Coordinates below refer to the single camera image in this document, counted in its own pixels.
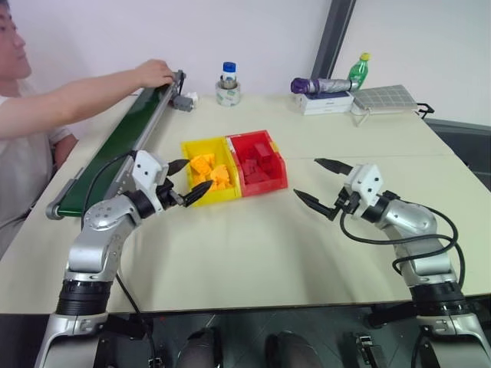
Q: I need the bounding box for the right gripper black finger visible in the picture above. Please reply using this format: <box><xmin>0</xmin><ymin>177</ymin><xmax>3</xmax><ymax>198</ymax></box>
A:
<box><xmin>313</xmin><ymin>157</ymin><xmax>354</xmax><ymax>177</ymax></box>
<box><xmin>292</xmin><ymin>188</ymin><xmax>341</xmax><ymax>222</ymax></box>

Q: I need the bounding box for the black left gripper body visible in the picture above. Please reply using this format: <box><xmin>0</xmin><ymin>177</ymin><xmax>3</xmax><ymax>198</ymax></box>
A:
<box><xmin>155</xmin><ymin>175</ymin><xmax>189</xmax><ymax>211</ymax></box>

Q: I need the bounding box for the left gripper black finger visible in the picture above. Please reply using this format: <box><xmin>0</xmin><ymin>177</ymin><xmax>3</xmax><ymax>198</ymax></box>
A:
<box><xmin>180</xmin><ymin>180</ymin><xmax>215</xmax><ymax>209</ymax></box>
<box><xmin>166</xmin><ymin>157</ymin><xmax>192</xmax><ymax>179</ymax></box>

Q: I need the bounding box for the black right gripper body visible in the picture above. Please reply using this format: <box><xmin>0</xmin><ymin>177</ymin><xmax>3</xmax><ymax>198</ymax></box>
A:
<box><xmin>333</xmin><ymin>186</ymin><xmax>362</xmax><ymax>215</ymax></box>

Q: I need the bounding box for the green conveyor belt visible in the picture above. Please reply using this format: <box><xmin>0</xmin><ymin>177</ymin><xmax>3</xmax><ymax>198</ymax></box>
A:
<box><xmin>45</xmin><ymin>69</ymin><xmax>187</xmax><ymax>222</ymax></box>

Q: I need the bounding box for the person's bare hand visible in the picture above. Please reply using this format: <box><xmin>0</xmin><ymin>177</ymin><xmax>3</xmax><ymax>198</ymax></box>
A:
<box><xmin>134</xmin><ymin>58</ymin><xmax>176</xmax><ymax>90</ymax></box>

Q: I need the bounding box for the yellow plastic bin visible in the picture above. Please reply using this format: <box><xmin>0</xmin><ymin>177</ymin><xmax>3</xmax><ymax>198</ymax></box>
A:
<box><xmin>180</xmin><ymin>136</ymin><xmax>243</xmax><ymax>209</ymax></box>

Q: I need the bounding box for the red plastic bin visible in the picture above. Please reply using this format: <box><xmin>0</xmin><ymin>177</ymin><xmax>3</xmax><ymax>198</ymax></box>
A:
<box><xmin>224</xmin><ymin>129</ymin><xmax>289</xmax><ymax>199</ymax></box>

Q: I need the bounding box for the red block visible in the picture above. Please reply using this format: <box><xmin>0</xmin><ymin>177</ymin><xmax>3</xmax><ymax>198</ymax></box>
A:
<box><xmin>252</xmin><ymin>141</ymin><xmax>275</xmax><ymax>160</ymax></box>
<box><xmin>239</xmin><ymin>157</ymin><xmax>262</xmax><ymax>176</ymax></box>

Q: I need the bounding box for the flat white box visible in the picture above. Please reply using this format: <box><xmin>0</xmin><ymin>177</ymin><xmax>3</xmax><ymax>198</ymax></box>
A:
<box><xmin>294</xmin><ymin>90</ymin><xmax>355</xmax><ymax>117</ymax></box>

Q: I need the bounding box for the purple folded umbrella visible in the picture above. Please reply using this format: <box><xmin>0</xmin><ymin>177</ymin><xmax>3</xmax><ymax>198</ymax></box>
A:
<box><xmin>290</xmin><ymin>76</ymin><xmax>360</xmax><ymax>95</ymax></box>

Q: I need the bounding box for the white tape roll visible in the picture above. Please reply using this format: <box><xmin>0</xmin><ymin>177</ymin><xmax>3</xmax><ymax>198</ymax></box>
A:
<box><xmin>214</xmin><ymin>78</ymin><xmax>244</xmax><ymax>108</ymax></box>

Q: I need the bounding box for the green plastic bottle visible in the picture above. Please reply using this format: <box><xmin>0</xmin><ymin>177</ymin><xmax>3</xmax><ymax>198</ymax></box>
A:
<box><xmin>347</xmin><ymin>52</ymin><xmax>373</xmax><ymax>91</ymax></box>

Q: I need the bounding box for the blue capped white bottle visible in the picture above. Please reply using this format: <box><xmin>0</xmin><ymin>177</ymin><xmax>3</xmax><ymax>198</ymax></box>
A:
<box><xmin>220</xmin><ymin>61</ymin><xmax>239</xmax><ymax>90</ymax></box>

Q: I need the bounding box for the small black clip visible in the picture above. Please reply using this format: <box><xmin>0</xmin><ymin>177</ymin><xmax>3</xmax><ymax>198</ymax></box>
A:
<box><xmin>414</xmin><ymin>100</ymin><xmax>437</xmax><ymax>120</ymax></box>

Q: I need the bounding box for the dark grey pillar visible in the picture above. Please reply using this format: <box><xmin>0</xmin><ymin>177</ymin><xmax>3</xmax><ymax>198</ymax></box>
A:
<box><xmin>310</xmin><ymin>0</ymin><xmax>358</xmax><ymax>82</ymax></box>

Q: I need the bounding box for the person in white shirt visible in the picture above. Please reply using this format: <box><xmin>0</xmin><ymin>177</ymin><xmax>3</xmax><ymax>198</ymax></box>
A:
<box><xmin>0</xmin><ymin>0</ymin><xmax>80</xmax><ymax>262</ymax></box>

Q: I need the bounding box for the dark rounded shape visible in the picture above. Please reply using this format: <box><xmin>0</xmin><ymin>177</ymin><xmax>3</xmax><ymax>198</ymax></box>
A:
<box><xmin>177</xmin><ymin>327</ymin><xmax>224</xmax><ymax>368</ymax></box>

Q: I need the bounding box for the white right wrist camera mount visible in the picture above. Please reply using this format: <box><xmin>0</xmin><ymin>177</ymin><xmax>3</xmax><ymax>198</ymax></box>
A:
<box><xmin>342</xmin><ymin>163</ymin><xmax>384</xmax><ymax>220</ymax></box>

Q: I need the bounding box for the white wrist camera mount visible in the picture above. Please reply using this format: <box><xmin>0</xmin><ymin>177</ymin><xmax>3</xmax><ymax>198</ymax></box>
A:
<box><xmin>131</xmin><ymin>149</ymin><xmax>170</xmax><ymax>211</ymax></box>
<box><xmin>342</xmin><ymin>163</ymin><xmax>384</xmax><ymax>220</ymax></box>

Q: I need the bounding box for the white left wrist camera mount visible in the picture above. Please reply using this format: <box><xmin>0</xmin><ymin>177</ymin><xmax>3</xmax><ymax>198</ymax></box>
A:
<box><xmin>131</xmin><ymin>149</ymin><xmax>170</xmax><ymax>211</ymax></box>

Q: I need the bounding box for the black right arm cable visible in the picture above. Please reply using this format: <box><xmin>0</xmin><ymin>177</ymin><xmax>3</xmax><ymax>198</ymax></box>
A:
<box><xmin>338</xmin><ymin>199</ymin><xmax>467</xmax><ymax>297</ymax></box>

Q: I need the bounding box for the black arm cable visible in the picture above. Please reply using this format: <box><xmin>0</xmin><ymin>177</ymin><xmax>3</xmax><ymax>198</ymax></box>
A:
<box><xmin>80</xmin><ymin>151</ymin><xmax>137</xmax><ymax>228</ymax></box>
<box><xmin>338</xmin><ymin>199</ymin><xmax>467</xmax><ymax>297</ymax></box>

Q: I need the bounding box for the white wire stand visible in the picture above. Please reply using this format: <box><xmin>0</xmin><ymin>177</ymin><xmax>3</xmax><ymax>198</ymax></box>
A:
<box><xmin>350</xmin><ymin>107</ymin><xmax>385</xmax><ymax>128</ymax></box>

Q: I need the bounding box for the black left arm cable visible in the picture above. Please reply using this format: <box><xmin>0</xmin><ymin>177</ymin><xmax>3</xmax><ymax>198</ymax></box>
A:
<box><xmin>80</xmin><ymin>151</ymin><xmax>137</xmax><ymax>228</ymax></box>

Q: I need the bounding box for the thin black body cable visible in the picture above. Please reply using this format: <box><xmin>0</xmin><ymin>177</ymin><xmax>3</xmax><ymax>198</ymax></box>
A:
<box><xmin>114</xmin><ymin>272</ymin><xmax>159</xmax><ymax>368</ymax></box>

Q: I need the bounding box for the black metal bracket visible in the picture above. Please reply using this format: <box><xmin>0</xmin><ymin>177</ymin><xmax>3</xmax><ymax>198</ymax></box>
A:
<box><xmin>354</xmin><ymin>331</ymin><xmax>385</xmax><ymax>368</ymax></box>

